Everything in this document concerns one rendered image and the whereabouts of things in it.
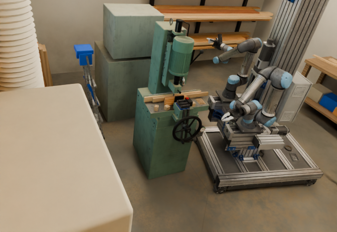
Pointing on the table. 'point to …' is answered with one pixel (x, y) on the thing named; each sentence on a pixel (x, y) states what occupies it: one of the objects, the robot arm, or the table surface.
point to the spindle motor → (181, 55)
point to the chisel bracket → (174, 87)
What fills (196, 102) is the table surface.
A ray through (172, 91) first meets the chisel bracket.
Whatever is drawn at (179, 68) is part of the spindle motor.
